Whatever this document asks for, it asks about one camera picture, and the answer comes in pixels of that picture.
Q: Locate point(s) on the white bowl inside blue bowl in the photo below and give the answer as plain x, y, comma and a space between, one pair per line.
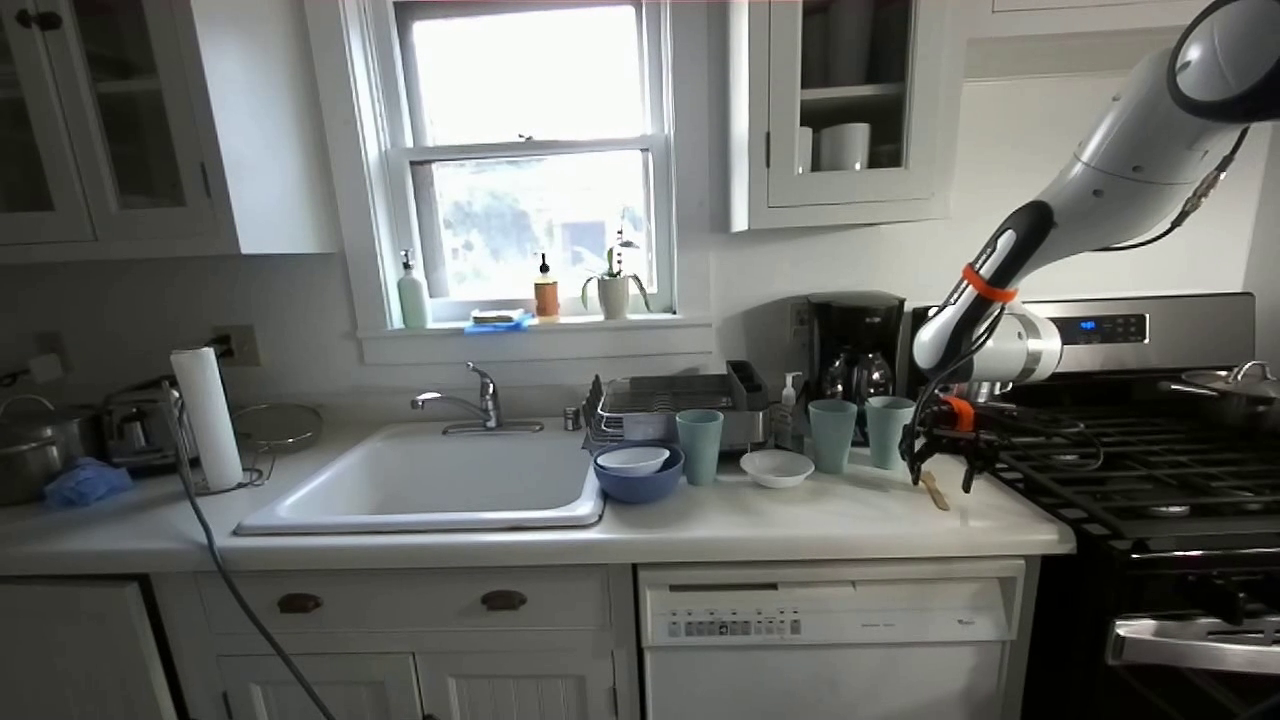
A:
633, 463

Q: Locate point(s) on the white framed window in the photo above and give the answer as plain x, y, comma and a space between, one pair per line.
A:
524, 161

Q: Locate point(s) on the white green soap bottle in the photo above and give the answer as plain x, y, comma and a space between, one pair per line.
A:
412, 302

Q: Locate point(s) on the black coffee maker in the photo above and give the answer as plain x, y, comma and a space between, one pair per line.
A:
858, 333

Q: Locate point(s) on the stainless dish rack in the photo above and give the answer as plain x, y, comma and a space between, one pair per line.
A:
664, 394

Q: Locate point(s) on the small white bowl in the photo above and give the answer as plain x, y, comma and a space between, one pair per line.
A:
778, 464

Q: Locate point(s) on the white base cabinet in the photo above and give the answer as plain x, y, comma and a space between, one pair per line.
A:
400, 641

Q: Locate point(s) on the white dishwasher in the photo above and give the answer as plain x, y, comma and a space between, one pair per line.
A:
827, 641

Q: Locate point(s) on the wall power outlet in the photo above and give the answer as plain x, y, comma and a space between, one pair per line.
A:
241, 347

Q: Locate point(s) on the large white glass-door wall cabinet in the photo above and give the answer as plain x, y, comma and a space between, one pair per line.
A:
255, 122

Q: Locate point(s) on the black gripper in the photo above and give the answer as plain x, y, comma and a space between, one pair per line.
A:
951, 425

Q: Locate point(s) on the silver toaster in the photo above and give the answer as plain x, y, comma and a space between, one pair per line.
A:
140, 425

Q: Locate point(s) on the glass lid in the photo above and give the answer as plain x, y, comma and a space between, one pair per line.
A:
280, 425

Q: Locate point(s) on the white paper towel roll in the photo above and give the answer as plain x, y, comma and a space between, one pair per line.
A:
211, 423

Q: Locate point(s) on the amber pump bottle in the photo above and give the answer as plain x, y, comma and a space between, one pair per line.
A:
547, 292

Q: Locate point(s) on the white plant pot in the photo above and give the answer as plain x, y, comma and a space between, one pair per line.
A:
615, 298

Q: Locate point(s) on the small white glass-door wall cabinet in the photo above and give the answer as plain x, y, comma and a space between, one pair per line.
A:
782, 186

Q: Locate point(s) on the light blue plastic cup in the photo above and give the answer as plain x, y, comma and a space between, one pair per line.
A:
833, 434
884, 431
696, 445

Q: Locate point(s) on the chrome faucet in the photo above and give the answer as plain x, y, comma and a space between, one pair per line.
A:
482, 397

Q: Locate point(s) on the blue sponge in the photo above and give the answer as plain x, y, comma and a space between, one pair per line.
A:
498, 323

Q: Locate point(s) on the white mug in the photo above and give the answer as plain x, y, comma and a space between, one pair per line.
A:
843, 147

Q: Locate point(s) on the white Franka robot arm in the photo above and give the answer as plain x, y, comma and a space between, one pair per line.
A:
1135, 161

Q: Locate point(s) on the clear soap dispenser bottle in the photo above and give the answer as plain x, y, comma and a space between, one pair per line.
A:
790, 413

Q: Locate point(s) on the stainless gas stove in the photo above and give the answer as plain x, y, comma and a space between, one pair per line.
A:
1144, 480

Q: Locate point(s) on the white kitchen sink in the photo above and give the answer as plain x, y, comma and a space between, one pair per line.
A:
426, 487

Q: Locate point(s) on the dark countertop appliance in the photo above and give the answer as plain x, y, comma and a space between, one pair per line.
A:
25, 445

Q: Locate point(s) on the blue cloth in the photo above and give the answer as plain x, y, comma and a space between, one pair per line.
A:
85, 480

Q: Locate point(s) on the steel pan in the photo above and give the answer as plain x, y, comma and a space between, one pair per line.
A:
1226, 397

